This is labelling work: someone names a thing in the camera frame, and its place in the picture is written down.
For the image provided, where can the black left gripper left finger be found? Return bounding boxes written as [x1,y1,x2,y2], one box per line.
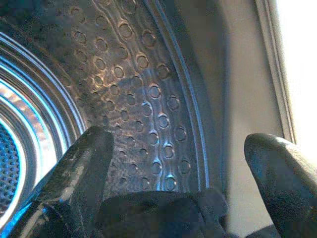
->
[7,125,114,238]

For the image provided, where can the white front-load dryer with drum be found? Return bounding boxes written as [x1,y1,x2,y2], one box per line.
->
[0,0,317,238]

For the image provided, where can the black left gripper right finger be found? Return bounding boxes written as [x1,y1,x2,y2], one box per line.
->
[244,133,317,238]

